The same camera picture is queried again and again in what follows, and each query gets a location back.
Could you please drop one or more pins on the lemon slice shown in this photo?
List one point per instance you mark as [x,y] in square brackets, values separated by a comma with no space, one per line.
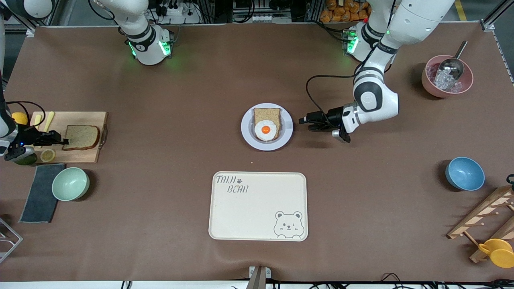
[47,155]

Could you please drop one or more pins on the wooden peg rack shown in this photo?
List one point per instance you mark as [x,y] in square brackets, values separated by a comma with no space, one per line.
[482,212]

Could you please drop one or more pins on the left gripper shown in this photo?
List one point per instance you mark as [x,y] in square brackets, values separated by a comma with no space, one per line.
[332,117]

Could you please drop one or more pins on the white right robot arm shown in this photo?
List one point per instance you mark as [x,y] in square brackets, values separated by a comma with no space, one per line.
[148,48]

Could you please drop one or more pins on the white round plate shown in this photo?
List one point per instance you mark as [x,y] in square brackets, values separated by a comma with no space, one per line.
[247,128]

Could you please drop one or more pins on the whole yellow lemon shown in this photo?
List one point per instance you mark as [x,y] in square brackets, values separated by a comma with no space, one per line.
[20,119]

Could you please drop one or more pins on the mint green bowl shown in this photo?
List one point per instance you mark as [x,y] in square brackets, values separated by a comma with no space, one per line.
[70,184]

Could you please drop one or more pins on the green avocado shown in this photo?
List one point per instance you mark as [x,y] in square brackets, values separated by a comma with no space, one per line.
[29,161]

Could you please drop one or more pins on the yellow cheese sticks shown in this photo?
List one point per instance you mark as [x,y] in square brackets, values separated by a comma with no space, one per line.
[49,120]

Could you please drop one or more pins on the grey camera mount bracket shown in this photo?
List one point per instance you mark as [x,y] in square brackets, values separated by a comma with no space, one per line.
[259,277]

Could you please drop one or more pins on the yellow cup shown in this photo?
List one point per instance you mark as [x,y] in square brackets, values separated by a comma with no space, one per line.
[500,253]

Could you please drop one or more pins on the brown bread slice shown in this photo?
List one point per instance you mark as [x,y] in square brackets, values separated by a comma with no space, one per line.
[82,137]

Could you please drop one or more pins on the metal scoop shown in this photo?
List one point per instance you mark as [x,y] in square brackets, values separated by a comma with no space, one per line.
[451,68]

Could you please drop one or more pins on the orange bread pile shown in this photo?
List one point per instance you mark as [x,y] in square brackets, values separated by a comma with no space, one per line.
[341,10]

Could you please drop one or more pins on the white power strip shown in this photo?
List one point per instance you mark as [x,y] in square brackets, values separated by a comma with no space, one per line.
[180,15]

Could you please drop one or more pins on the clear ice cubes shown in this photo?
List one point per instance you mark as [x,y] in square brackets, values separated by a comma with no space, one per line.
[441,83]

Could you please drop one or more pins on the dark grey cloth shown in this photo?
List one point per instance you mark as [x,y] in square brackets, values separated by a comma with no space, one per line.
[40,200]

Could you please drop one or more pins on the pink bowl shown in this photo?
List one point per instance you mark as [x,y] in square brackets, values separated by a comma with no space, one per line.
[429,86]

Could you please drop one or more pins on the blue bowl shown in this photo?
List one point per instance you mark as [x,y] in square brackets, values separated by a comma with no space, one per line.
[465,173]

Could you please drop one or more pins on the bread slice under egg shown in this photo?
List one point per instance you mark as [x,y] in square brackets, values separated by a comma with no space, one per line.
[267,114]

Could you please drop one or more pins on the cream tray with bear print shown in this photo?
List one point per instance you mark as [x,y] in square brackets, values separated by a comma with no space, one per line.
[257,208]

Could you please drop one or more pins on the wooden cutting board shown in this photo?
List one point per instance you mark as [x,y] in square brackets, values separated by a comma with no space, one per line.
[88,118]

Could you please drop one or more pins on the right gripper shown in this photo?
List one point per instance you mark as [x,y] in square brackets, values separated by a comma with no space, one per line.
[29,136]

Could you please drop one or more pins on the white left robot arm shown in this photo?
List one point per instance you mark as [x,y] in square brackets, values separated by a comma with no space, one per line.
[377,100]

